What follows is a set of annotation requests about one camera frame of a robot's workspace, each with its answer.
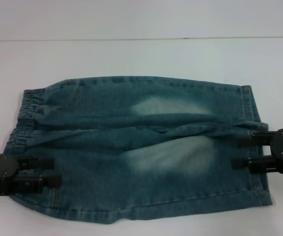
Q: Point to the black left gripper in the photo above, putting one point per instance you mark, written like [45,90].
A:
[1,166]

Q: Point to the blue denim shorts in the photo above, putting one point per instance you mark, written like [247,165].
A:
[141,137]

